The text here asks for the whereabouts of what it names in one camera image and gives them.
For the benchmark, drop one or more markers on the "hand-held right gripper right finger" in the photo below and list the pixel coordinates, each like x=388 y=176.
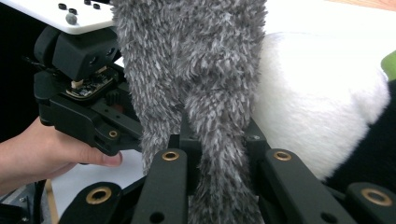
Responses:
x=255 y=143

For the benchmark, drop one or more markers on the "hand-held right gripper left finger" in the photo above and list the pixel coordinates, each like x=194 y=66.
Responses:
x=193 y=146

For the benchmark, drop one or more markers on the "panda plush toy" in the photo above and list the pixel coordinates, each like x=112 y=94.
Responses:
x=311 y=109

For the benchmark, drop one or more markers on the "grey furry plush toy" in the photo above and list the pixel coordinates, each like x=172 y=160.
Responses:
x=193 y=62

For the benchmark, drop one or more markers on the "wooden table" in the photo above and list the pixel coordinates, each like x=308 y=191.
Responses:
x=367 y=3

